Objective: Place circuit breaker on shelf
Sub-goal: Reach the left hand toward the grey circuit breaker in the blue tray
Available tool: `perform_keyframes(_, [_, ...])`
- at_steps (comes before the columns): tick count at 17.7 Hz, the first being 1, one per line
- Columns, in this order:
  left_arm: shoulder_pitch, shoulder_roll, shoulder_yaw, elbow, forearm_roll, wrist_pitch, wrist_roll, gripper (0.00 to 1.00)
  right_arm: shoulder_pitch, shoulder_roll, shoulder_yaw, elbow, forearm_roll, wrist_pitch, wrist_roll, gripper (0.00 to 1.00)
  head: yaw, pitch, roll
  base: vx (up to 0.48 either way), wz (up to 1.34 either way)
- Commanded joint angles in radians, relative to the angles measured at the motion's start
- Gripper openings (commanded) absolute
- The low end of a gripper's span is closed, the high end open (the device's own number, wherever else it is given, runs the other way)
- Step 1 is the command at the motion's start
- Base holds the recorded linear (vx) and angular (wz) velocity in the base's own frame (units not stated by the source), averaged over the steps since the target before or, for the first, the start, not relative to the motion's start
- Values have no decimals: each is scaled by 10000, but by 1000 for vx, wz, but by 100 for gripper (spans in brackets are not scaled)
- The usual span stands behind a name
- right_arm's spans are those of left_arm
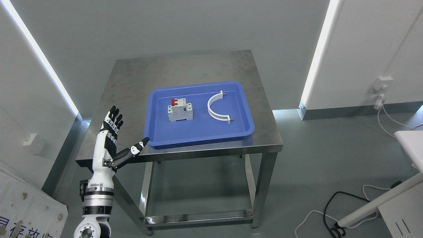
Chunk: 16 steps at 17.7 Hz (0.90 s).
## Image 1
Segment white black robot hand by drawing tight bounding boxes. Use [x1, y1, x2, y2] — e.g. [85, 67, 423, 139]
[92, 106, 150, 184]

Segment grey circuit breaker red switches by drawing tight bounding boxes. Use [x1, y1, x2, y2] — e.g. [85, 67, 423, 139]
[167, 98, 193, 122]

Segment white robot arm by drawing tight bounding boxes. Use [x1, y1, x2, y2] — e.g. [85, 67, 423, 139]
[73, 180, 114, 238]

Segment blue plastic tray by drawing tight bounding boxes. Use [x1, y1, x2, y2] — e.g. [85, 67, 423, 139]
[143, 81, 255, 149]

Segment stainless steel table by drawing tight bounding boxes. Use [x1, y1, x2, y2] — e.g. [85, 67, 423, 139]
[74, 50, 283, 238]

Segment white sign board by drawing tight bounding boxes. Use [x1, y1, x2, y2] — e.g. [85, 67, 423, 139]
[0, 164, 68, 238]

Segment white curved pipe clamp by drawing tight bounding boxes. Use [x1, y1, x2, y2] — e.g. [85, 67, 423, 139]
[207, 90, 234, 125]

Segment white desk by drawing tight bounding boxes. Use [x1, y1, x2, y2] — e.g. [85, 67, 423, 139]
[329, 131, 423, 238]

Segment black cable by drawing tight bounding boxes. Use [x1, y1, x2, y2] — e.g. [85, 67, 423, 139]
[324, 180, 403, 238]

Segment white cable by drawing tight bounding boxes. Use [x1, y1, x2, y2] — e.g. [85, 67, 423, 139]
[294, 184, 392, 238]

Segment white wall socket with plug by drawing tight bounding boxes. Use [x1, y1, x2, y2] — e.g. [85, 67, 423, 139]
[373, 76, 393, 110]

